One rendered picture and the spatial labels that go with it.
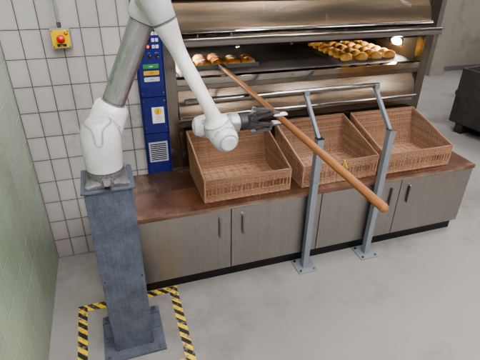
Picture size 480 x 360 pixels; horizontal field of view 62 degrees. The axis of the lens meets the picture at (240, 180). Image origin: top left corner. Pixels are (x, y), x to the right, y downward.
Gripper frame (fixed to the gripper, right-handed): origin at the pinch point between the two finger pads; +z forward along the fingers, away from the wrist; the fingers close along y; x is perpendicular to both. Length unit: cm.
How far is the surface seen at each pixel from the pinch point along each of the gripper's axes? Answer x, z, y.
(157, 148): -78, -48, 45
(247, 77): -80, 13, 3
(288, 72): -80, 41, 2
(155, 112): -78, -48, 20
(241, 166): -68, 6, 60
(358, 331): 37, 42, 119
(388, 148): -19, 83, 35
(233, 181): -31, -12, 49
